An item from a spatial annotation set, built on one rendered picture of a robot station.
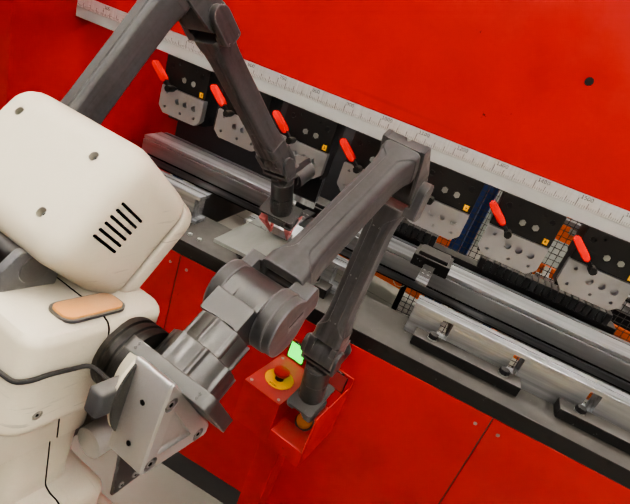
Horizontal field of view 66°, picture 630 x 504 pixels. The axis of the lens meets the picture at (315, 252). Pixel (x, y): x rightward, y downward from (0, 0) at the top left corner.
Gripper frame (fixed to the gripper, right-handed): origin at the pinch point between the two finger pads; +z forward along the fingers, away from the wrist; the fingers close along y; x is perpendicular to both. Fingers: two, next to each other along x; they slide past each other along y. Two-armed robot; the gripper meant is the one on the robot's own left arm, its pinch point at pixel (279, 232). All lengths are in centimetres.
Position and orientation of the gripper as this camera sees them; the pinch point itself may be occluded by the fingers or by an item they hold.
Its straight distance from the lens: 135.4
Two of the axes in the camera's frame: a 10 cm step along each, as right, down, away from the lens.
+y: -8.7, -4.2, 2.4
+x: -4.8, 6.5, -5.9
